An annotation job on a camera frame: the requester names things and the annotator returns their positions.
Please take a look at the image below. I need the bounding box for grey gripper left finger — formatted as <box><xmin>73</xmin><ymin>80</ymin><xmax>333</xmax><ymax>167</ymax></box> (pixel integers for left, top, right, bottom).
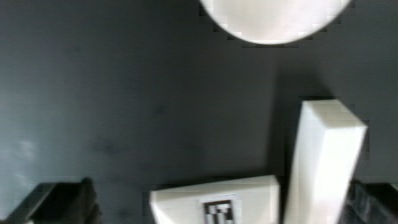
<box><xmin>0</xmin><ymin>177</ymin><xmax>104</xmax><ymax>224</ymax></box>

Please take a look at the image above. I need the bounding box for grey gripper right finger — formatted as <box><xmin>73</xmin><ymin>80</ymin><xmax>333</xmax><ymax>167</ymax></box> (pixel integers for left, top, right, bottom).
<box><xmin>345</xmin><ymin>182</ymin><xmax>398</xmax><ymax>224</ymax></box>

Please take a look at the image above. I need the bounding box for white lamp base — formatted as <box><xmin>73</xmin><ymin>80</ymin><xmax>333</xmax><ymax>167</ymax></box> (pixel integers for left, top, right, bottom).
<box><xmin>150</xmin><ymin>175</ymin><xmax>281</xmax><ymax>224</ymax></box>

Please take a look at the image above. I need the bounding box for white lamp bulb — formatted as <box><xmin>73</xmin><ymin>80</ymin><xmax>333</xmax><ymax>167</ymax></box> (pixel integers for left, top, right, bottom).
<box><xmin>200</xmin><ymin>0</ymin><xmax>352</xmax><ymax>45</ymax></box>

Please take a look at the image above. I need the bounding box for white U-shaped fence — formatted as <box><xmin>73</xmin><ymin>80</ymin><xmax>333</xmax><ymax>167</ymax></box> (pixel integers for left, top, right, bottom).
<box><xmin>283</xmin><ymin>100</ymin><xmax>368</xmax><ymax>224</ymax></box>

